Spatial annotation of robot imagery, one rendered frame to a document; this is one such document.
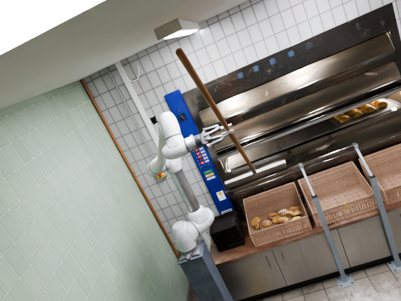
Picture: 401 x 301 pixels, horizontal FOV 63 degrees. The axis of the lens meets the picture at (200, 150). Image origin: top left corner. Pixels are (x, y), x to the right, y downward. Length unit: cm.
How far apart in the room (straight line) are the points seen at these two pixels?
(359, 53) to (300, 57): 51
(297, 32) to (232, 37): 56
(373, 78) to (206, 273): 225
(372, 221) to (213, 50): 205
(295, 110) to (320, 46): 60
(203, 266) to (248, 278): 73
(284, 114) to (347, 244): 131
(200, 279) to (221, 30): 213
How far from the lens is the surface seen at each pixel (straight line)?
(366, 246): 341
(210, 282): 289
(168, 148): 196
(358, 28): 331
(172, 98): 315
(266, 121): 324
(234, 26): 309
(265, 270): 336
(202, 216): 272
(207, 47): 310
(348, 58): 330
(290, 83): 319
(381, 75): 344
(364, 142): 353
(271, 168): 288
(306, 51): 319
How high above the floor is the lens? 249
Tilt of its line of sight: 17 degrees down
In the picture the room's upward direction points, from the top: 25 degrees counter-clockwise
